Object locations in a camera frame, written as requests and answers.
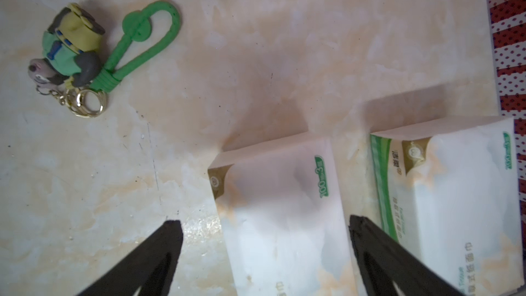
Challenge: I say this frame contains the white green tissue pack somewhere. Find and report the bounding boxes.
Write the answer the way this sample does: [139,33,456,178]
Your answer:
[208,132,358,295]
[371,116,525,295]

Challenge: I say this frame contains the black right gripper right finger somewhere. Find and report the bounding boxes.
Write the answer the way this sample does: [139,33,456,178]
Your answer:
[349,215,461,295]

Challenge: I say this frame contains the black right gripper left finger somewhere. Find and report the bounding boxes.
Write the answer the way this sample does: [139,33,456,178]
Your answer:
[80,220,184,295]

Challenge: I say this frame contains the green sloth figure keychain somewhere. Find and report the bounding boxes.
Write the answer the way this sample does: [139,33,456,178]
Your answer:
[27,1,182,119]

